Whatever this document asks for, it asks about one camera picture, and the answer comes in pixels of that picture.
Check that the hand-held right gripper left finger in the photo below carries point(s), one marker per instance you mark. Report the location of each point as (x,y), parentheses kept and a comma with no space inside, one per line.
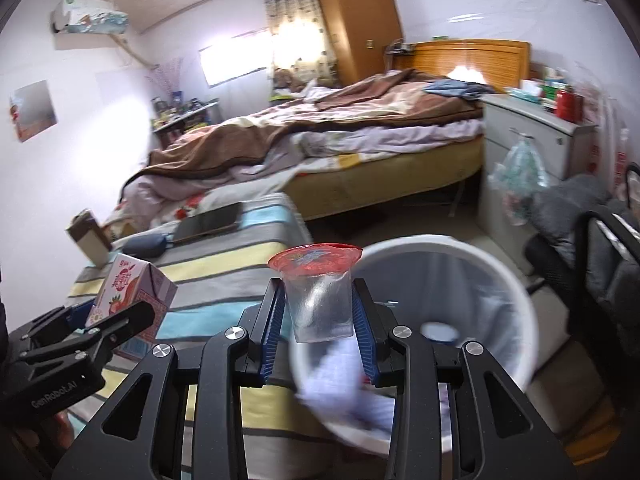
(272,340)

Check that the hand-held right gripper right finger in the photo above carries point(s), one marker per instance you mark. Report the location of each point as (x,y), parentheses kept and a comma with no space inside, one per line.
(364,340)

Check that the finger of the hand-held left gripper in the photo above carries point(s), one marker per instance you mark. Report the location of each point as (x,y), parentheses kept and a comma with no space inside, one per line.
(80,312)
(115,322)

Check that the pink milk carton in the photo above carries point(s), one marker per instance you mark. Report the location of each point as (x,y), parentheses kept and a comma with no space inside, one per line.
(130,280)

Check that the clear jelly cup red lid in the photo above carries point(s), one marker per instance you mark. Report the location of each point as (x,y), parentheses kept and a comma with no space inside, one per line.
(320,300)

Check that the lavender paper towel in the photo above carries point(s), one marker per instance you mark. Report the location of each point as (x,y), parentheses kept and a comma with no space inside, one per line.
(325,385)

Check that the white trash bin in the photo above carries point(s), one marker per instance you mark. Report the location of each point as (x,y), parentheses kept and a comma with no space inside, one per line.
(525,335)

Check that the purple drink carton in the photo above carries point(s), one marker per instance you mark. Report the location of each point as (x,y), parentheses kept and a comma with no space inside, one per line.
(92,245)

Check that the white round lid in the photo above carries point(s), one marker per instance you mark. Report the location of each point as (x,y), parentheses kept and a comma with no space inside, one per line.
(440,332)

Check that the dark blue case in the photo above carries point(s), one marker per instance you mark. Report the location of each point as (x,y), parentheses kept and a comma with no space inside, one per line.
(145,244)

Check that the striped tablecloth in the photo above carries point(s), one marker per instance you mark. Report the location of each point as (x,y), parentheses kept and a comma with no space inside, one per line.
(225,270)

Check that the grey bin liner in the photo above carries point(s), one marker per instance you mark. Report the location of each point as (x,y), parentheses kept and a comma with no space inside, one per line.
(450,285)

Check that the dark smartphone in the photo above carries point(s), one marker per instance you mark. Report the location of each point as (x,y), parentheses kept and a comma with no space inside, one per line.
(210,222)

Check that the floral bedsheet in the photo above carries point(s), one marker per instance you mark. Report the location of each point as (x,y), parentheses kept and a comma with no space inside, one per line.
(190,205)

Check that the bed with yellow mattress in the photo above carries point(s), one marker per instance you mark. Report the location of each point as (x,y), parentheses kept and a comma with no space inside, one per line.
(375,170)

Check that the brown blanket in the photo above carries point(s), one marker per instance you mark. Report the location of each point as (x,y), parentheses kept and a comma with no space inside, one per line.
(225,145)

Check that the lavender bedsheet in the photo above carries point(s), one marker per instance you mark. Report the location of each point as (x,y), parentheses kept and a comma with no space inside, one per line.
(400,135)

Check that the cluttered white shelf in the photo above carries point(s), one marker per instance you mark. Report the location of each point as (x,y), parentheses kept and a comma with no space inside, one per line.
(185,115)

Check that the hanging clear plastic bag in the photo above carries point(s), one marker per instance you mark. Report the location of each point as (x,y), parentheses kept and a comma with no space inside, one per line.
(520,175)

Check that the grey padded chair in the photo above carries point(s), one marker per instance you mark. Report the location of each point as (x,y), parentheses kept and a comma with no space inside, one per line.
(565,200)

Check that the vase of dry branches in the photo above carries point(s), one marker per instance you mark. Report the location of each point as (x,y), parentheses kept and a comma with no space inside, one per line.
(167,77)

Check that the brown teddy bear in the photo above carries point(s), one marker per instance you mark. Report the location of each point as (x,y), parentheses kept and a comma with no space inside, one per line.
(283,79)

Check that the white air conditioner pipe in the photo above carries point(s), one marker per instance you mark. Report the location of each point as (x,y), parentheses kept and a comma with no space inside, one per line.
(135,52)

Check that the blue folded clothes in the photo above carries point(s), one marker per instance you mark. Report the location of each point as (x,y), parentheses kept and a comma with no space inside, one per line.
(455,87)

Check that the white nightstand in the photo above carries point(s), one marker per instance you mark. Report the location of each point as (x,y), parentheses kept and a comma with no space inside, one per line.
(525,125)

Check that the window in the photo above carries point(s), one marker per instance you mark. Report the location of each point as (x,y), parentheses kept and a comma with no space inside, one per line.
(230,60)

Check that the teal tissue pack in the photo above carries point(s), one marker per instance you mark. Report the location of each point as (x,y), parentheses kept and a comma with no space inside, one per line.
(522,94)

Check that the white air conditioner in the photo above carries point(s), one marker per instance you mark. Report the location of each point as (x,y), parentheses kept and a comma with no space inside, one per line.
(85,12)

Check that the wooden headboard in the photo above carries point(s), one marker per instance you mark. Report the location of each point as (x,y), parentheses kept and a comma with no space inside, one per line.
(475,55)

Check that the white red-print plastic bag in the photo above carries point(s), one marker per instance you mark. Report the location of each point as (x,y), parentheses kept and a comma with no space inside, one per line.
(607,150)

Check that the red canister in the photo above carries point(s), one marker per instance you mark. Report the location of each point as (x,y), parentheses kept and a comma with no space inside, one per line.
(567,105)

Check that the green boxes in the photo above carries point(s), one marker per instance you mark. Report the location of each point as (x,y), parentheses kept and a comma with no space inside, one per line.
(552,92)

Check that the wooden wardrobe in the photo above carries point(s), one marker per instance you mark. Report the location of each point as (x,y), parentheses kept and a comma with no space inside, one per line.
(355,20)

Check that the patterned curtain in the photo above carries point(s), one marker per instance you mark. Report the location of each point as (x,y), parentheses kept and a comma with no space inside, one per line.
(295,20)

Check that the square wall mirror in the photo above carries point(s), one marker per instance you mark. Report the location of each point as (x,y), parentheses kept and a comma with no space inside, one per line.
(35,107)

